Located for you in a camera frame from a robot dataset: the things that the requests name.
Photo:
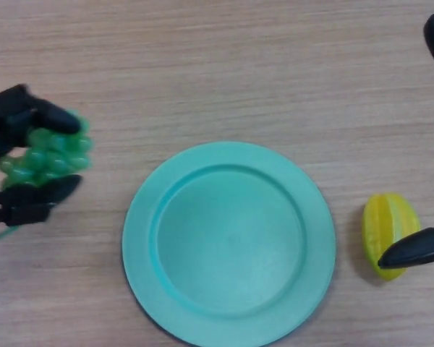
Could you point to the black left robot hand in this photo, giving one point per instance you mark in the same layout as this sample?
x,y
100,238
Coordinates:
x,y
7,115

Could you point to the green grapes bunch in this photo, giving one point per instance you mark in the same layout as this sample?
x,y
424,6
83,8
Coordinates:
x,y
54,155

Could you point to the yellow starfruit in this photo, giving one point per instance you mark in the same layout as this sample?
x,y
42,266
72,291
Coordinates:
x,y
387,220

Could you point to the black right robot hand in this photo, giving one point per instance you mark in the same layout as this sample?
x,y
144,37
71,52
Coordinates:
x,y
416,251

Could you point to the green round plate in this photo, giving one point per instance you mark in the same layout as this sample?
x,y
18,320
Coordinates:
x,y
229,246

